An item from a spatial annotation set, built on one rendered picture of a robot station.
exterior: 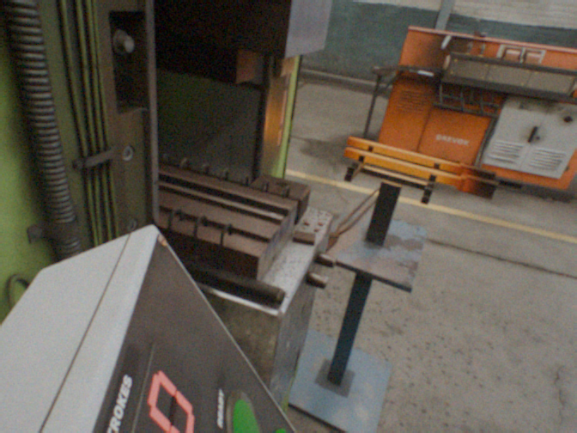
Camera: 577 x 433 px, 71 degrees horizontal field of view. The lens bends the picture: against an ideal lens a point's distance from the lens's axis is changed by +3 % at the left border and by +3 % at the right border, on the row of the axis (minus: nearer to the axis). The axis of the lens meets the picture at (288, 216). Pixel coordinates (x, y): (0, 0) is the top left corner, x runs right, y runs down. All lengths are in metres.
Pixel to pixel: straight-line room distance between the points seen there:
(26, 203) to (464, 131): 4.07
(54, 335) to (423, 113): 4.10
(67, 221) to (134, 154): 0.14
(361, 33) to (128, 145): 7.81
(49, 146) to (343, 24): 7.97
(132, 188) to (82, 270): 0.29
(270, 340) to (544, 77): 3.75
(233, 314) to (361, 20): 7.76
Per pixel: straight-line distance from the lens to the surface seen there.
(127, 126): 0.51
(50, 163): 0.40
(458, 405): 1.92
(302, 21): 0.56
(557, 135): 4.46
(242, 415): 0.28
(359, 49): 8.24
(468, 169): 1.33
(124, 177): 0.52
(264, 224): 0.69
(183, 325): 0.24
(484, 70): 4.06
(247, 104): 0.93
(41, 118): 0.39
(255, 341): 0.68
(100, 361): 0.18
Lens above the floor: 1.33
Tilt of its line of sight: 28 degrees down
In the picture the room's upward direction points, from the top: 9 degrees clockwise
